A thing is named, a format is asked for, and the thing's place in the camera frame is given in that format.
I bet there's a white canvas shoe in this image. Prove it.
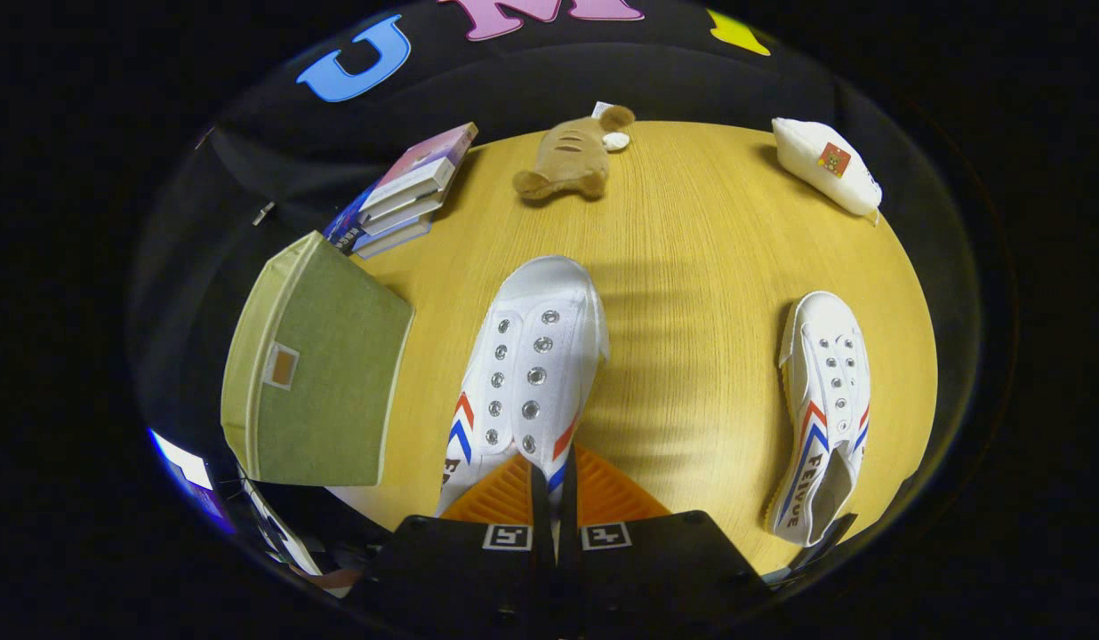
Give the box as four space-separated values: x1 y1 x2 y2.
434 255 611 521
765 291 872 548

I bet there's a brown plush toy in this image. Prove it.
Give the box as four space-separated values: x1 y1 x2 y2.
512 102 638 204

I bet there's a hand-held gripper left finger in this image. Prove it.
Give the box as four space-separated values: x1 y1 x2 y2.
363 453 555 640

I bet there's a white book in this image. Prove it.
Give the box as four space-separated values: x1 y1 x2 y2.
361 182 454 219
358 204 445 239

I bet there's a blue cover book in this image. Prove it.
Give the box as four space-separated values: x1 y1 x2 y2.
323 188 432 260

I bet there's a glowing screen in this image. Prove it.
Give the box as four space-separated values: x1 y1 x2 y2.
149 429 236 534

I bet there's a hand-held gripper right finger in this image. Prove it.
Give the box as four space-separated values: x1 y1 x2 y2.
558 444 773 640

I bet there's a green fabric storage box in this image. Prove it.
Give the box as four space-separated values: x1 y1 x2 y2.
221 231 415 488

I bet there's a white plush toy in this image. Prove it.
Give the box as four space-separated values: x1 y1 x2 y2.
771 117 885 226

